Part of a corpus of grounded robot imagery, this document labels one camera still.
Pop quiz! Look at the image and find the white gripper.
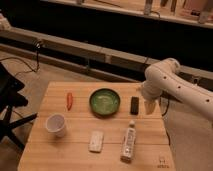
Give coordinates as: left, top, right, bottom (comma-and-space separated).
141, 81, 160, 115

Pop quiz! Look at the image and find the green ceramic bowl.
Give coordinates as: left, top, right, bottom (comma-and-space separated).
89, 88, 120, 117

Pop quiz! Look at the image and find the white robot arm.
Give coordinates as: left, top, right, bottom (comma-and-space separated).
141, 58, 213, 121

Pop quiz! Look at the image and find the black rectangular block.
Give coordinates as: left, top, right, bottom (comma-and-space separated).
130, 97, 139, 115

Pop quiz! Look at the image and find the white plastic bottle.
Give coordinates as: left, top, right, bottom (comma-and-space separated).
120, 120, 136, 163

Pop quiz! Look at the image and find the red chili pepper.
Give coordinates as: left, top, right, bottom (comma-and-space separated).
67, 93, 73, 111

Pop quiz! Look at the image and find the white paper cup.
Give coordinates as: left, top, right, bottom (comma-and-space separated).
45, 114, 67, 137

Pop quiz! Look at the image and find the black office chair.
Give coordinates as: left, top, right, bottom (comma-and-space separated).
0, 62, 37, 149

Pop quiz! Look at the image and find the black cable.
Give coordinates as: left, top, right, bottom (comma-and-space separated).
0, 39, 44, 76

